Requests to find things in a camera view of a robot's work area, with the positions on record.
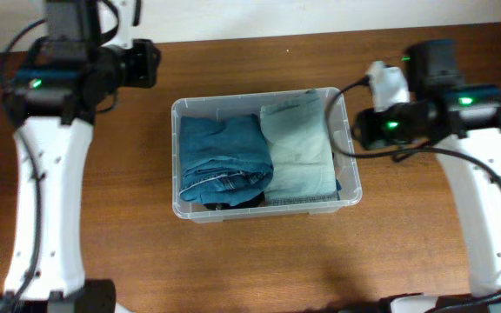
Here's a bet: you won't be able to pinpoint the blue garment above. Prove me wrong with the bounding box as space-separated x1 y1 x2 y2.
336 179 342 201

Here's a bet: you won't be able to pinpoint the light grey jeans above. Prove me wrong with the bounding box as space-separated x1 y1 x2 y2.
260 90 338 205

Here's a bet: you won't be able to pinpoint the dark blue jeans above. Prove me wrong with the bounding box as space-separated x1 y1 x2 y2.
179 115 273 207

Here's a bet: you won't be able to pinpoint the black garment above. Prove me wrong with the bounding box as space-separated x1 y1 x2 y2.
204 193 267 211

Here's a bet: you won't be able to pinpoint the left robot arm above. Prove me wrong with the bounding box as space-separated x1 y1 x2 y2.
0 0 161 313

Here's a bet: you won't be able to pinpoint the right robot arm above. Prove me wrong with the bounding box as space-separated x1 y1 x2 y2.
352 40 501 312

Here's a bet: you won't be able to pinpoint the clear plastic storage bin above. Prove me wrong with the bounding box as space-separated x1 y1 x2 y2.
171 90 363 223

